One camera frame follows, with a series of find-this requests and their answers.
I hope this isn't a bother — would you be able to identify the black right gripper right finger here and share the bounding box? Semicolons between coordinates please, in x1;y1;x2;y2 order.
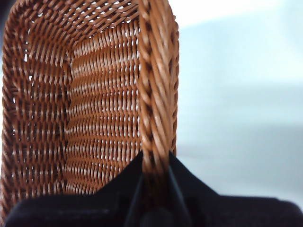
169;150;303;227

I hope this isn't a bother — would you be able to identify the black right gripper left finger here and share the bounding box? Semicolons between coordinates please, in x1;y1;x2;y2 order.
4;150;144;227

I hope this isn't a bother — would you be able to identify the brown woven wicker basket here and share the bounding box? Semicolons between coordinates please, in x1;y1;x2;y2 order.
0;0;180;213

